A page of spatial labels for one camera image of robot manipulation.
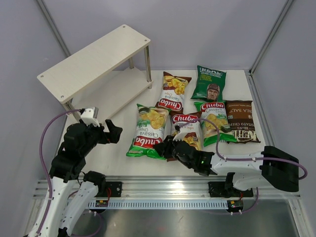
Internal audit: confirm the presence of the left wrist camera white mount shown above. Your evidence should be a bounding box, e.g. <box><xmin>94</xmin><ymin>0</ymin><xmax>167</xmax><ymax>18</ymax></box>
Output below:
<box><xmin>80</xmin><ymin>107</ymin><xmax>100</xmax><ymax>127</ymax></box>

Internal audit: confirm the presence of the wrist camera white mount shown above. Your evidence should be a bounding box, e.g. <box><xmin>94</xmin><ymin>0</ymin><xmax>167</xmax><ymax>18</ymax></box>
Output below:
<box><xmin>80</xmin><ymin>107</ymin><xmax>100</xmax><ymax>127</ymax></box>
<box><xmin>171</xmin><ymin>125</ymin><xmax>190</xmax><ymax>141</ymax></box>

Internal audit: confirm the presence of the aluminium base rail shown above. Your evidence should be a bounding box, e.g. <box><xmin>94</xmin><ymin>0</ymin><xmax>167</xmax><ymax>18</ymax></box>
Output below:
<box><xmin>32</xmin><ymin>176</ymin><xmax>301</xmax><ymax>199</ymax></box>

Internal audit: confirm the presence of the green Real hand cooked bag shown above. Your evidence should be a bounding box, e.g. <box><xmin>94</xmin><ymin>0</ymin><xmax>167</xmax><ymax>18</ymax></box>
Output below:
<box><xmin>191</xmin><ymin>65</ymin><xmax>227</xmax><ymax>102</ymax></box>

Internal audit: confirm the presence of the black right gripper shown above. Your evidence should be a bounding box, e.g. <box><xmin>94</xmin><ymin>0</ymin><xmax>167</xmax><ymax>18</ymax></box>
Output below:
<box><xmin>153</xmin><ymin>134</ymin><xmax>194</xmax><ymax>169</ymax></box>

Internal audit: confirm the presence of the white slotted cable duct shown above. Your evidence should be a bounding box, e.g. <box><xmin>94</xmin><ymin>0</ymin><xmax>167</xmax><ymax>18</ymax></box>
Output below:
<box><xmin>87</xmin><ymin>199</ymin><xmax>228</xmax><ymax>210</ymax></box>

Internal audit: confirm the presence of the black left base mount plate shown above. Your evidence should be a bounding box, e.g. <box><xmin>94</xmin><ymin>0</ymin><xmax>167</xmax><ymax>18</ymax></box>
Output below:
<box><xmin>96</xmin><ymin>182</ymin><xmax>122</xmax><ymax>198</ymax></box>

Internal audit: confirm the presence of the left aluminium frame post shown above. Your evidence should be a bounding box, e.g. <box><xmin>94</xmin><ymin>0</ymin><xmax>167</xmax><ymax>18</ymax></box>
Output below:
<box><xmin>35</xmin><ymin>0</ymin><xmax>71</xmax><ymax>57</ymax></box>

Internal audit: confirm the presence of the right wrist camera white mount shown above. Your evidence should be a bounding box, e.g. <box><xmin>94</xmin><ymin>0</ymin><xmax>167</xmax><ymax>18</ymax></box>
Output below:
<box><xmin>171</xmin><ymin>125</ymin><xmax>190</xmax><ymax>141</ymax></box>

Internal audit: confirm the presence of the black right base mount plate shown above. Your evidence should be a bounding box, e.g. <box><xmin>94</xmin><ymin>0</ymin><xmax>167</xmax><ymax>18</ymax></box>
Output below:
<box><xmin>208</xmin><ymin>182</ymin><xmax>254</xmax><ymax>198</ymax></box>

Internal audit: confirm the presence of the green Chuba chips bag small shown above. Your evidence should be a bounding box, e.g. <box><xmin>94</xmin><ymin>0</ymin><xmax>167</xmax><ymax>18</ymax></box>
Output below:
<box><xmin>194</xmin><ymin>101</ymin><xmax>237</xmax><ymax>147</ymax></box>

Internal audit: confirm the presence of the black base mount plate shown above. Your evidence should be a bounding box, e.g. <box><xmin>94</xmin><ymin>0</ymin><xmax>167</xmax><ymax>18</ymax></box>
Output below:
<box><xmin>96</xmin><ymin>182</ymin><xmax>122</xmax><ymax>198</ymax></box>
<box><xmin>208</xmin><ymin>182</ymin><xmax>254</xmax><ymax>198</ymax></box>

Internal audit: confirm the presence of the brown Chuba barbecue chips bag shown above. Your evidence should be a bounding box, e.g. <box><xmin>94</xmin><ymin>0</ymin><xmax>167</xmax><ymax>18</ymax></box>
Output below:
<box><xmin>170</xmin><ymin>111</ymin><xmax>202</xmax><ymax>151</ymax></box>

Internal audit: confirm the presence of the white two-tier wooden shelf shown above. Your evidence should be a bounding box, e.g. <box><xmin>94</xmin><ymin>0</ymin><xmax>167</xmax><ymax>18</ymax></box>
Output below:
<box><xmin>37</xmin><ymin>24</ymin><xmax>153</xmax><ymax>120</ymax></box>

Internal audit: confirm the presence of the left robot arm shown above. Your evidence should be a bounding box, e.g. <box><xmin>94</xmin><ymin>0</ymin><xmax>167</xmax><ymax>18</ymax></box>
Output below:
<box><xmin>28</xmin><ymin>119</ymin><xmax>123</xmax><ymax>237</ymax></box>

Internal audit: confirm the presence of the brown Chuba bag upside down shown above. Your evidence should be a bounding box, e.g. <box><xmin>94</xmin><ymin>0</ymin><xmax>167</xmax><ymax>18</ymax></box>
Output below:
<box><xmin>156</xmin><ymin>72</ymin><xmax>192</xmax><ymax>113</ymax></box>

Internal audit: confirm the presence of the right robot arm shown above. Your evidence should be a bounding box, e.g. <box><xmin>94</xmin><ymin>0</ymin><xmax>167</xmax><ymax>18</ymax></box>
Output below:
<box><xmin>154</xmin><ymin>136</ymin><xmax>299</xmax><ymax>198</ymax></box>

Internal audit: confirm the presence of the right aluminium frame post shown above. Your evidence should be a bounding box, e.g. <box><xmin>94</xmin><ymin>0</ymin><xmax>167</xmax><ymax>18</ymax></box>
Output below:
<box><xmin>249</xmin><ymin>0</ymin><xmax>296</xmax><ymax>76</ymax></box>

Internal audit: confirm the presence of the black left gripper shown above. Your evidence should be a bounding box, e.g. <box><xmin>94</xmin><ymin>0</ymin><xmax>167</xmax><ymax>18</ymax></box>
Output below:
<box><xmin>80</xmin><ymin>119</ymin><xmax>122</xmax><ymax>156</ymax></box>

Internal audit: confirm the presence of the green Chuba chips bag large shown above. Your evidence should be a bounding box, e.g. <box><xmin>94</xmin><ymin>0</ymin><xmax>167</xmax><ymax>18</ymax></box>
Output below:
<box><xmin>126</xmin><ymin>104</ymin><xmax>170</xmax><ymax>159</ymax></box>

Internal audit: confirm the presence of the aluminium frame post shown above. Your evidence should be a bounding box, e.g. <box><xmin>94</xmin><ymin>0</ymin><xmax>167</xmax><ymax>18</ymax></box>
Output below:
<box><xmin>35</xmin><ymin>0</ymin><xmax>71</xmax><ymax>57</ymax></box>
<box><xmin>249</xmin><ymin>0</ymin><xmax>296</xmax><ymax>76</ymax></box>

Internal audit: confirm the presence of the brown Kettle sea salt bag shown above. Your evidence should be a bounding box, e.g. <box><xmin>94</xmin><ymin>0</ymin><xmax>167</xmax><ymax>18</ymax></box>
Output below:
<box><xmin>225</xmin><ymin>100</ymin><xmax>261</xmax><ymax>144</ymax></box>

